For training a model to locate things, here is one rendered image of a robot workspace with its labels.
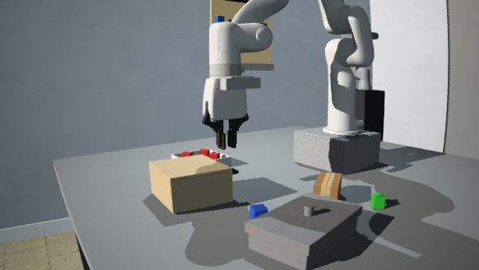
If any brown cardboard box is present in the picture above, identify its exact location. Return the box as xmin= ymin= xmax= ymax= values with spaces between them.
xmin=313 ymin=172 xmax=342 ymax=200

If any blue block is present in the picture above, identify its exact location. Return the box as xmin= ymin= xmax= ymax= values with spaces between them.
xmin=250 ymin=204 xmax=268 ymax=219

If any light wooden cabinet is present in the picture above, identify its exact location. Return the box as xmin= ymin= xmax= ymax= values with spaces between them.
xmin=149 ymin=154 xmax=239 ymax=214

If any small green block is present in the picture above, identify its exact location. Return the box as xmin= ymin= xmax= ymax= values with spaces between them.
xmin=370 ymin=193 xmax=386 ymax=209

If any red block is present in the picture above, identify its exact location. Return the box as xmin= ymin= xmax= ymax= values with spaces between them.
xmin=198 ymin=149 xmax=210 ymax=157
xmin=209 ymin=152 xmax=220 ymax=160
xmin=181 ymin=151 xmax=193 ymax=157

